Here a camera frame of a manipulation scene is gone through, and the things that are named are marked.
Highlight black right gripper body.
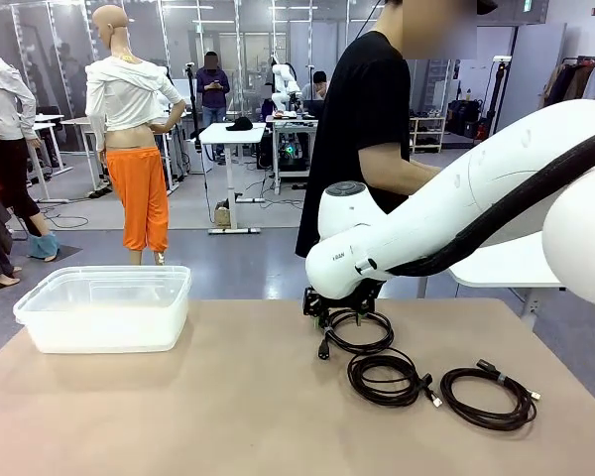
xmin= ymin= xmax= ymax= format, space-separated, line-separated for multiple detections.
xmin=301 ymin=281 xmax=386 ymax=317

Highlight black power cable with plug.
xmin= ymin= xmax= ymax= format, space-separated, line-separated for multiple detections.
xmin=316 ymin=309 xmax=396 ymax=362

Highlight small black USB cable coil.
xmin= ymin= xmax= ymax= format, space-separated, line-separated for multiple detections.
xmin=346 ymin=346 xmax=445 ymax=409

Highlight large black braided cable coil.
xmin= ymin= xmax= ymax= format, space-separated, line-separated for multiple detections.
xmin=439 ymin=359 xmax=544 ymax=432

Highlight person's right forearm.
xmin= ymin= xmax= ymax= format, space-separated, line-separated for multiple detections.
xmin=359 ymin=141 xmax=443 ymax=192

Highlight large white side table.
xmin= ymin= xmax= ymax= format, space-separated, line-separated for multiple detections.
xmin=448 ymin=230 xmax=566 ymax=318

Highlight person in black T-shirt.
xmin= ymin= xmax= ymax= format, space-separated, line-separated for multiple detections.
xmin=295 ymin=0 xmax=500 ymax=298

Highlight white desk with computer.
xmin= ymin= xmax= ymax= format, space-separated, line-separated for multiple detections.
xmin=265 ymin=112 xmax=319 ymax=195

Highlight white standing desk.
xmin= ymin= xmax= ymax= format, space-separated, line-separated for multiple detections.
xmin=197 ymin=121 xmax=269 ymax=235

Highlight wooden shoe rack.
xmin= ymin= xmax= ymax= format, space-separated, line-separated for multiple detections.
xmin=409 ymin=116 xmax=447 ymax=154

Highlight mannequin with orange trousers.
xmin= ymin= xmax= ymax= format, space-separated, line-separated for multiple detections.
xmin=84 ymin=4 xmax=187 ymax=267

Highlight clear plastic storage container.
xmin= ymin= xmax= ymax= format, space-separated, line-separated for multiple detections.
xmin=12 ymin=265 xmax=193 ymax=354

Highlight seated person with black cap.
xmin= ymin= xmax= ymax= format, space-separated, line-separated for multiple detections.
xmin=300 ymin=70 xmax=329 ymax=103

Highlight black bags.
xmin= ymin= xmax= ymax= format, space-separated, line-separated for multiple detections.
xmin=445 ymin=98 xmax=487 ymax=140

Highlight person in purple top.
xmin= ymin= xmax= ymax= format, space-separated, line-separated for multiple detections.
xmin=195 ymin=51 xmax=232 ymax=160

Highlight grey partition panel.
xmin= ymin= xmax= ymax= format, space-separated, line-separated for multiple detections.
xmin=505 ymin=22 xmax=567 ymax=120

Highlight clothes rack with coats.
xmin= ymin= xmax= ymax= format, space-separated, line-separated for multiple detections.
xmin=542 ymin=57 xmax=595 ymax=108

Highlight white office desk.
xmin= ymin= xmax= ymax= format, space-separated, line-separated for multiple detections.
xmin=27 ymin=113 xmax=75 ymax=203

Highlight mannequin with grey top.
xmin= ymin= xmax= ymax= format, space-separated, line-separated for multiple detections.
xmin=0 ymin=22 xmax=60 ymax=262

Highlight black corrugated cable hose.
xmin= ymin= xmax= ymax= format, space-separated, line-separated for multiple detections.
xmin=387 ymin=127 xmax=595 ymax=279

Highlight black camera pole stand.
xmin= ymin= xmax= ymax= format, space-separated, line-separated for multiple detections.
xmin=484 ymin=55 xmax=513 ymax=140

